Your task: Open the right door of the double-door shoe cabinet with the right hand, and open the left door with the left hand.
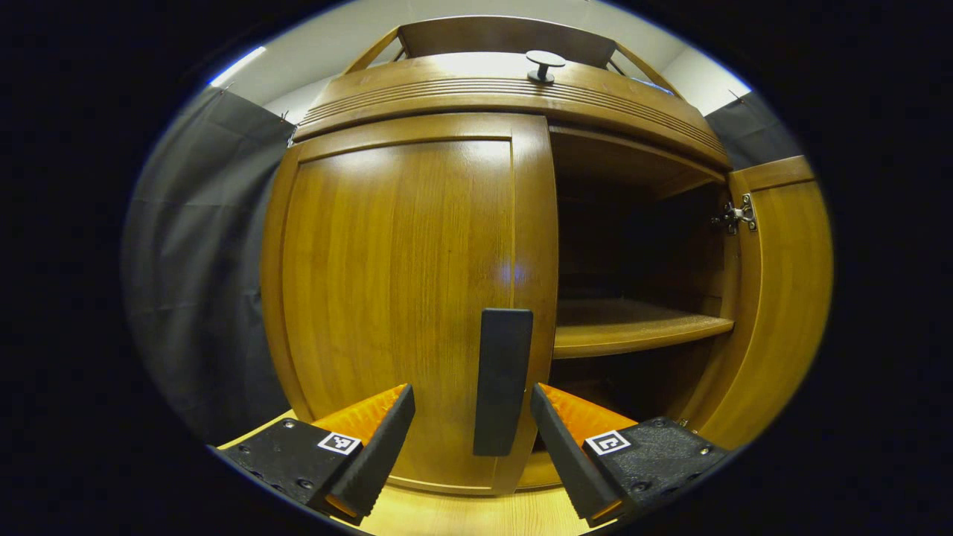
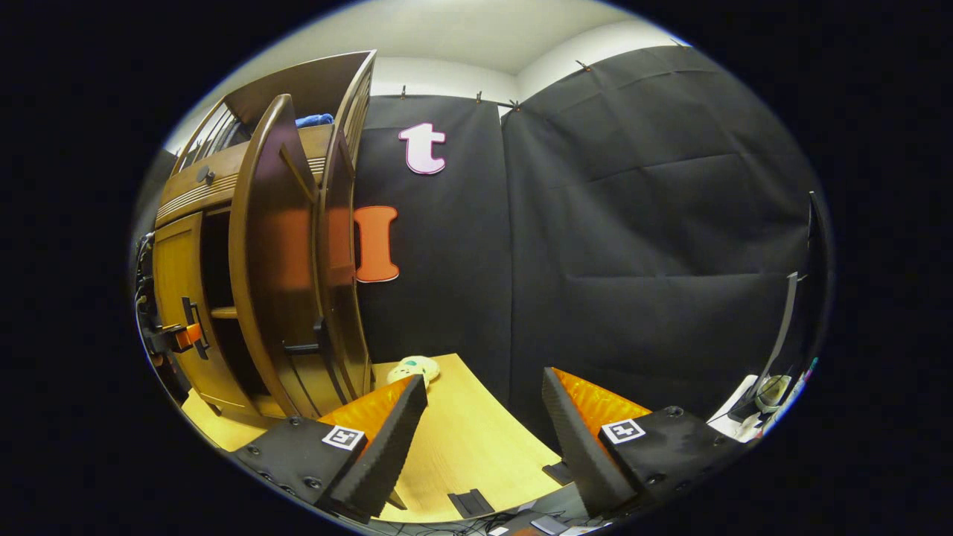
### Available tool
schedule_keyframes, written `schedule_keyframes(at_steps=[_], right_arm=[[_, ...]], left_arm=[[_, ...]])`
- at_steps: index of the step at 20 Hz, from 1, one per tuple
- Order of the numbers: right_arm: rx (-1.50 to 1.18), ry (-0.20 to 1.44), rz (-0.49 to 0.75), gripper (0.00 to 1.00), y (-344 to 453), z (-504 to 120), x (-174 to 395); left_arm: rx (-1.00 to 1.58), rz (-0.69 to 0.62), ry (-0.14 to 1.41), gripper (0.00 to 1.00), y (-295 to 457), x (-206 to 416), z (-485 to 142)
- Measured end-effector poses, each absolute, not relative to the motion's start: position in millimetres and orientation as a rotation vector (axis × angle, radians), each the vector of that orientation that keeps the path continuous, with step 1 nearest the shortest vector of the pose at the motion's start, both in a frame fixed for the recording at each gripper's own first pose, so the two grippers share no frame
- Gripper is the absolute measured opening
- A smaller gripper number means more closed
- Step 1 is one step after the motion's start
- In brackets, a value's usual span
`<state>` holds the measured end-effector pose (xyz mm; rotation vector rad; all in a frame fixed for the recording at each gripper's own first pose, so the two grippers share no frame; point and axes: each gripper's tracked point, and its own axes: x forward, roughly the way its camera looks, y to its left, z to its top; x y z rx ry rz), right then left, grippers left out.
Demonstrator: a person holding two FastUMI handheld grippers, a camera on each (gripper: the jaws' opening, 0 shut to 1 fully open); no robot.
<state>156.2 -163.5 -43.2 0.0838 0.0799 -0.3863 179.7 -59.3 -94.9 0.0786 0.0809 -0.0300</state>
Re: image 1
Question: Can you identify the black cabinet door handle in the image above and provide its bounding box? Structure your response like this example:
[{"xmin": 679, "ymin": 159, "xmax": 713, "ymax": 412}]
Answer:
[{"xmin": 474, "ymin": 308, "xmax": 534, "ymax": 456}]

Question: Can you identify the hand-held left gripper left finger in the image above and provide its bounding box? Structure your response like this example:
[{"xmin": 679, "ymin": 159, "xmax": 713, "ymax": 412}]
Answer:
[{"xmin": 216, "ymin": 383, "xmax": 417, "ymax": 526}]

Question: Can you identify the black round drawer knob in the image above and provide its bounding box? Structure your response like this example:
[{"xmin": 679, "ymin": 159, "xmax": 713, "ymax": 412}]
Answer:
[{"xmin": 526, "ymin": 50, "xmax": 567, "ymax": 83}]

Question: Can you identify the wooden double-door shoe cabinet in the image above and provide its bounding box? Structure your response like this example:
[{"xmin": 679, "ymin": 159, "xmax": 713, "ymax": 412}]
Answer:
[{"xmin": 259, "ymin": 15, "xmax": 833, "ymax": 496}]

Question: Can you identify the wooden shoe cabinet door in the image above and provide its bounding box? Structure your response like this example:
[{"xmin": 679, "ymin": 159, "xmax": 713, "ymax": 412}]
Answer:
[
  {"xmin": 681, "ymin": 155, "xmax": 833, "ymax": 450},
  {"xmin": 261, "ymin": 113, "xmax": 559, "ymax": 496}
]

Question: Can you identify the metal door hinge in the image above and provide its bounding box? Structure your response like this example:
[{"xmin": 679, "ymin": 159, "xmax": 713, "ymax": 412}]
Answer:
[{"xmin": 710, "ymin": 194, "xmax": 759, "ymax": 235}]

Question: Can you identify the wooden cabinet shelf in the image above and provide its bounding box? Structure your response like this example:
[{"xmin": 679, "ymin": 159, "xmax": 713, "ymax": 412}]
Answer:
[{"xmin": 553, "ymin": 299, "xmax": 736, "ymax": 360}]

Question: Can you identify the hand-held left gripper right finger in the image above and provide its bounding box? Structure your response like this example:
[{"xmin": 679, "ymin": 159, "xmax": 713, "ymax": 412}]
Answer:
[{"xmin": 529, "ymin": 383, "xmax": 730, "ymax": 529}]

